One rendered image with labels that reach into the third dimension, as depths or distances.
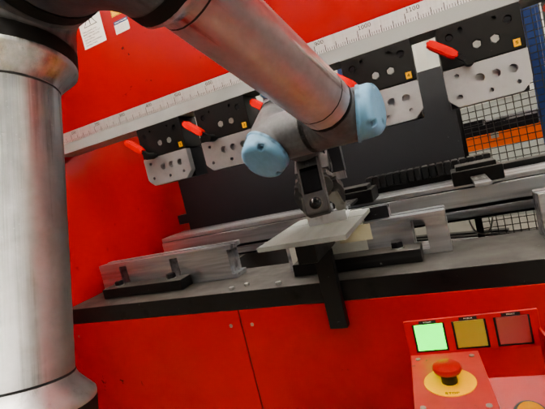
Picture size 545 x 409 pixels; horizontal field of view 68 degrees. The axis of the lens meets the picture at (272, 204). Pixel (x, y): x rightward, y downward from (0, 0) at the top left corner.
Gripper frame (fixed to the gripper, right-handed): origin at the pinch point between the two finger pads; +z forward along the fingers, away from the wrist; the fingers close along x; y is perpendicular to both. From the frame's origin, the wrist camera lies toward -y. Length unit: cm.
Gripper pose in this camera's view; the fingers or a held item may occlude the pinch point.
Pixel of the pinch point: (328, 217)
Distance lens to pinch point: 90.8
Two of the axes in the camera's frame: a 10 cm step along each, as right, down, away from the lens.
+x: -9.4, 2.1, 2.6
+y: 0.3, -7.3, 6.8
